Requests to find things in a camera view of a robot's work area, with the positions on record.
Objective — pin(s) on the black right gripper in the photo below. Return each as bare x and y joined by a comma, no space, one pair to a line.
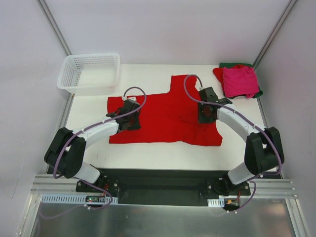
204,116

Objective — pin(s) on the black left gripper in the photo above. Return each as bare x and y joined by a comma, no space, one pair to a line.
133,122

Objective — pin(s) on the red t shirt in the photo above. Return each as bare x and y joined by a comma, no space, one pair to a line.
171,117
218,72

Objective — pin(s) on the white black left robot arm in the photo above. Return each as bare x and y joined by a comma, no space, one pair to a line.
66,151

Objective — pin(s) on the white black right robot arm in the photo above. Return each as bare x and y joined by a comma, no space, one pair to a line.
263,147

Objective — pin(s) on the folded red t shirt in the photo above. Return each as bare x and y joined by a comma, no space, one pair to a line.
218,72

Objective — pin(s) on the folded pink t shirt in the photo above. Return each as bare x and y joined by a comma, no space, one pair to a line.
240,81

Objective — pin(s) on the folded green t shirt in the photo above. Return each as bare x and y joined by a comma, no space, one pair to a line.
258,94

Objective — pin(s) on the white perforated plastic basket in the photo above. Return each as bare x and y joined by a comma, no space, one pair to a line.
90,74

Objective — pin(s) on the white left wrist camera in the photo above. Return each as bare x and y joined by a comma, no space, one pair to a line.
130,98

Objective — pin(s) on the aluminium side rail right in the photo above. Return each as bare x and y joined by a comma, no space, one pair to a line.
271,173

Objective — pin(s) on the aluminium side rail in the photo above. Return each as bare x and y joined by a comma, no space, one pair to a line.
271,173
65,112

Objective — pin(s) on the aluminium side rail left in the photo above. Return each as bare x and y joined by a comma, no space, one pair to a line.
65,112

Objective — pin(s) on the right white cable duct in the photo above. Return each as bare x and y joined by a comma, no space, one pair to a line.
216,202

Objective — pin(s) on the white cable duct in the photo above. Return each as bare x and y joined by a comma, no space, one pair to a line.
216,202
78,199

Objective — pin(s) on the left white cable duct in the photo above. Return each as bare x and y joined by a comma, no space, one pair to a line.
78,199

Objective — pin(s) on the aluminium frame post right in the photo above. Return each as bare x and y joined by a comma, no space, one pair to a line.
276,29

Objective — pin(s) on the aluminium frame post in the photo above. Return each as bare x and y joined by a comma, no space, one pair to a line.
276,29
54,26

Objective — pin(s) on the aluminium frame post left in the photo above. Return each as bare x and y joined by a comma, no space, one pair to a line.
54,26

